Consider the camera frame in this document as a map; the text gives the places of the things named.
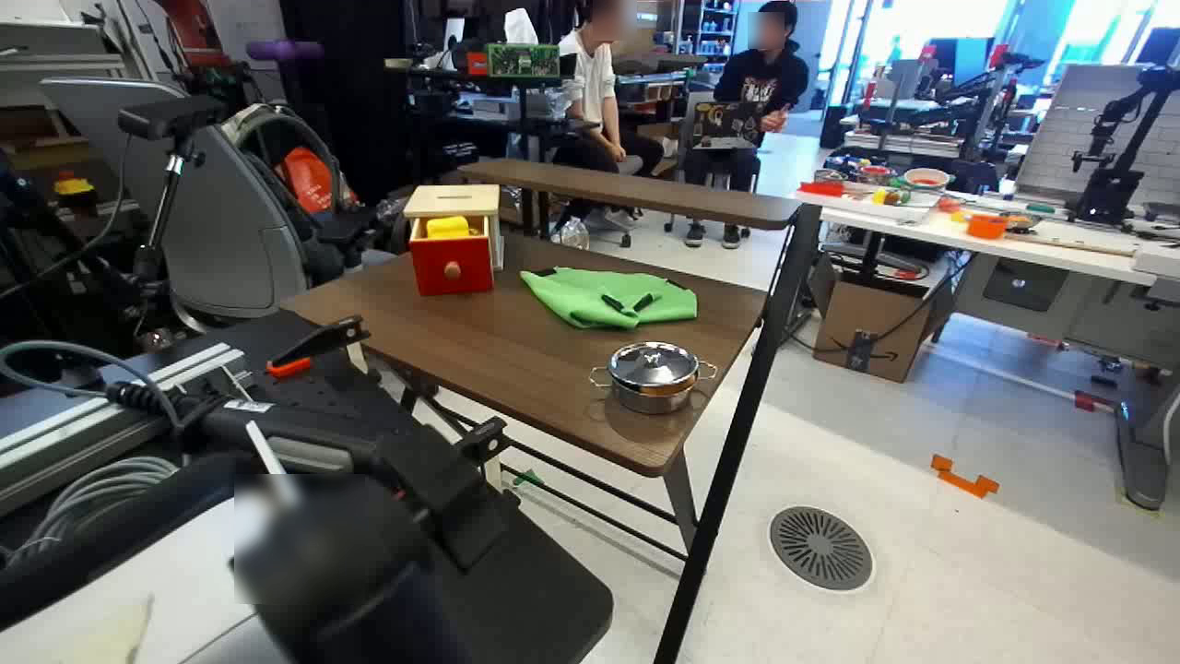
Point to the green cloth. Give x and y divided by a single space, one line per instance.
609 298

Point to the black robot arm on desk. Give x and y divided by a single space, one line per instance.
1114 177

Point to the brown wooden table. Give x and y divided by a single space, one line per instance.
507 352

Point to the small metal pot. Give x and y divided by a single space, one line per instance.
654 377

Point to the wooden box with red drawer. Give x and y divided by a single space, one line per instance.
454 268

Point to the person in white shirt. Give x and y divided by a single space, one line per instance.
600 140

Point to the black diagonal pole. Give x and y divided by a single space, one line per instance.
781 320

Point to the cardboard box under desk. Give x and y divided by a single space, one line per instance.
875 325

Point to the person in black shirt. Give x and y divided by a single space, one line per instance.
753 95

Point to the round floor drain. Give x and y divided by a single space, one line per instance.
819 549

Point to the grey exercise machine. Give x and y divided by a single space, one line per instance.
230 234

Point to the white lab desk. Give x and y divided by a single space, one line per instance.
1066 282

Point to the black camera mount foreground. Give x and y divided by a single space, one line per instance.
396 575

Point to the orange floor bracket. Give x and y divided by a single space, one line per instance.
970 484

